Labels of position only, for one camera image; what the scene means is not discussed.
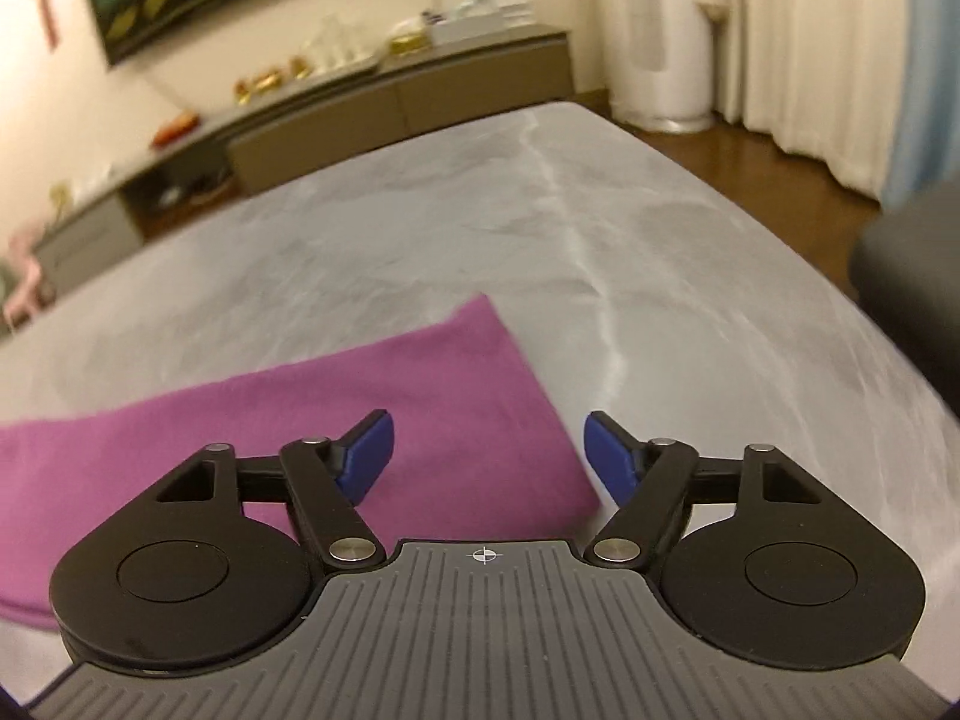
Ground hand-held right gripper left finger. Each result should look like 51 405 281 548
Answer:
154 411 396 567

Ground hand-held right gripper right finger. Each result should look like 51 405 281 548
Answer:
583 411 822 567

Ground purple pants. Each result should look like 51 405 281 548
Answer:
0 292 601 631

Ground long grey sideboard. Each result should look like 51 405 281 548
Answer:
30 26 575 293

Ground dark grey chair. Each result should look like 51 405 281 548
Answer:
851 180 960 406

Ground red plate of fruit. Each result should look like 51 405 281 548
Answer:
154 112 202 147

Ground golden offering bowl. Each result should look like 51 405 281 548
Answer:
236 67 290 102

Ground pink plastic chair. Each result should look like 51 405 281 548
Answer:
0 229 57 331

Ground group of clear glasses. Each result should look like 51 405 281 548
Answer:
311 15 376 76

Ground gold tissue box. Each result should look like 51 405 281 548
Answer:
386 19 428 53

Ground white standing air conditioner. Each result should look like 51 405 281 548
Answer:
607 0 721 132

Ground white box of papers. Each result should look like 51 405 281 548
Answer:
424 0 533 46

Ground cream curtain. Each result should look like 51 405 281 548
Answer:
720 0 901 203

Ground pale blue curtain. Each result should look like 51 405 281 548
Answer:
885 0 960 203

